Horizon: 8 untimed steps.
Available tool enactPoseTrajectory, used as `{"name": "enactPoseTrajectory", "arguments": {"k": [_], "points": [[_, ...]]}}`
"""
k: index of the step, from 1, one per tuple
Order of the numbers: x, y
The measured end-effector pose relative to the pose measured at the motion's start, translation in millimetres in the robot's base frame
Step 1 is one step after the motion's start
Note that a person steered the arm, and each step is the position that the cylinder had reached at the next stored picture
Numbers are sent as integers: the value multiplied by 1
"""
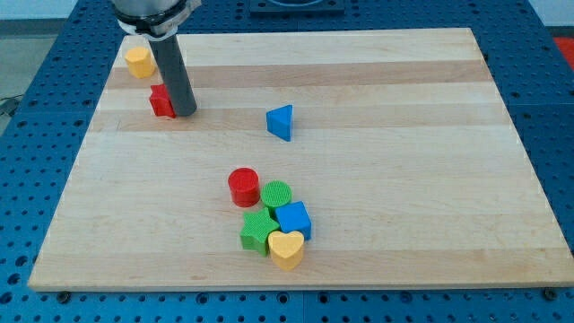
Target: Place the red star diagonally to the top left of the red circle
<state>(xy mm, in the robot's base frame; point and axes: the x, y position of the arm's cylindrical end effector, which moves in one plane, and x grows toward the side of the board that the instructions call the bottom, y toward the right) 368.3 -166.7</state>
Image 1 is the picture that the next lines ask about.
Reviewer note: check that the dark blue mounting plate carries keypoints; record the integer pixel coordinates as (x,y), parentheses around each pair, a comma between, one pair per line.
(267,7)

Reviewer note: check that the yellow hexagon block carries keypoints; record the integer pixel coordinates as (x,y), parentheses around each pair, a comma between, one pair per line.
(139,62)

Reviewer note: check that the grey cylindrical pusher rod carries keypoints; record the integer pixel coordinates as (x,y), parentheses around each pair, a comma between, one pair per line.
(174,74)

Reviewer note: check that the green cylinder block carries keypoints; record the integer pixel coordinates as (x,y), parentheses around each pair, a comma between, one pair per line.
(276,193)

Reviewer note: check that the red cylinder block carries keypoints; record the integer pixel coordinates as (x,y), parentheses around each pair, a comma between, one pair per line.
(244,187)

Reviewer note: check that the yellow heart block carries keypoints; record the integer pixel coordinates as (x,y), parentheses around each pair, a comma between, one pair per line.
(286,249)

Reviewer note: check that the light wooden board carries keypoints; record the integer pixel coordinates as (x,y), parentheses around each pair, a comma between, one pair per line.
(402,151)

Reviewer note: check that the red star block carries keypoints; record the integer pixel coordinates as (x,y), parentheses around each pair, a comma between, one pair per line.
(160,101)

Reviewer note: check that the blue cube block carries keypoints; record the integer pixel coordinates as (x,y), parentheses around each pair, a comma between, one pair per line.
(294,217)

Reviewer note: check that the blue triangle block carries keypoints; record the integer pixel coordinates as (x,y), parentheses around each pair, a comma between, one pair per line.
(279,122)

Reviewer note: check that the green star block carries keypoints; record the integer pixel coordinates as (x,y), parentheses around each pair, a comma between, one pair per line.
(256,229)

